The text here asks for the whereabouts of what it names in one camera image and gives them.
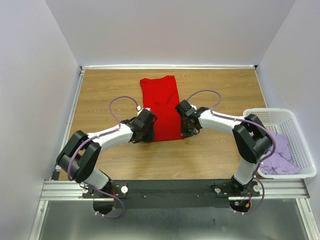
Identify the red t-shirt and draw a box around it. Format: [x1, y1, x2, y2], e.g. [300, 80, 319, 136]
[140, 75, 183, 142]

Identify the lavender t-shirt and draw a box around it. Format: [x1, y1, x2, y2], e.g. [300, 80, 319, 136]
[259, 131, 300, 175]

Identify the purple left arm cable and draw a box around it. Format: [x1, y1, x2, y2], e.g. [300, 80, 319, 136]
[67, 95, 141, 219]

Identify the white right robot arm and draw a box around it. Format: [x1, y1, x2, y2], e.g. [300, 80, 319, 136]
[175, 105, 276, 196]

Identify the white plastic laundry basket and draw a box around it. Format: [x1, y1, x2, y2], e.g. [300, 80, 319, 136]
[243, 108, 317, 179]

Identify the aluminium frame rail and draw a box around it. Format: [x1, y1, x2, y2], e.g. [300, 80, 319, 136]
[40, 179, 310, 201]

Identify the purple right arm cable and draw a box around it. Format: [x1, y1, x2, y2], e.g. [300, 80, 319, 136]
[186, 89, 277, 216]

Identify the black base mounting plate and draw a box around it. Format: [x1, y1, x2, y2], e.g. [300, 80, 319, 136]
[81, 179, 261, 210]

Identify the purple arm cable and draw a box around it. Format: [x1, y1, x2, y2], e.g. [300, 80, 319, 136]
[67, 95, 141, 219]
[186, 89, 277, 216]

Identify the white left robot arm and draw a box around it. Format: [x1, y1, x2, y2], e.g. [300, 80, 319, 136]
[56, 120, 154, 198]

